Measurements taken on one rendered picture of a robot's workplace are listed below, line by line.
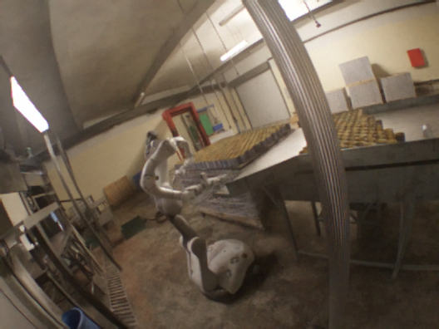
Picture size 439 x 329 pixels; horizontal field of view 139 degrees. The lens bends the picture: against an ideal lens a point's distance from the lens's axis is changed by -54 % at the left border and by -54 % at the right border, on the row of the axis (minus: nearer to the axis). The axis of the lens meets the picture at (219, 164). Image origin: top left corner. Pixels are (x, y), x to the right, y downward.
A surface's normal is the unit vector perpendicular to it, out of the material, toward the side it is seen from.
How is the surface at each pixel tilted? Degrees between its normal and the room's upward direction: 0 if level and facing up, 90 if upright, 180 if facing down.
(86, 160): 90
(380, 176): 90
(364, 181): 90
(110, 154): 90
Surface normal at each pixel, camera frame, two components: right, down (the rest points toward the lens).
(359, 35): -0.69, 0.45
